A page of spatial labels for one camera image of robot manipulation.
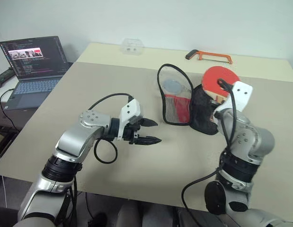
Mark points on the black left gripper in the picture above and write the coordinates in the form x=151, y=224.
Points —
x=130, y=132

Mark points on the red black mesh paddle case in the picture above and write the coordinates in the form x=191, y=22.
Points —
x=177, y=106

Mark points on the red table tennis paddle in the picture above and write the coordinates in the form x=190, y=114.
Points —
x=215, y=75

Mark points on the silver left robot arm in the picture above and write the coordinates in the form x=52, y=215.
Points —
x=75, y=139

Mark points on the clear plastic box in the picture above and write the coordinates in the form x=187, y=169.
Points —
x=132, y=47

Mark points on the orange hacksaw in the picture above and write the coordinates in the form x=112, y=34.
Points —
x=215, y=54

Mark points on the open grey laptop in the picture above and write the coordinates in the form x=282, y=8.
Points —
x=35, y=87

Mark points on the grey robot torso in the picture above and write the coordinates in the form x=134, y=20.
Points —
x=35, y=223

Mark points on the black handheld device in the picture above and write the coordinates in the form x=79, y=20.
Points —
x=3, y=76

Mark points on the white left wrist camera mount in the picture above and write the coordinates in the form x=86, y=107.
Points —
x=132, y=110

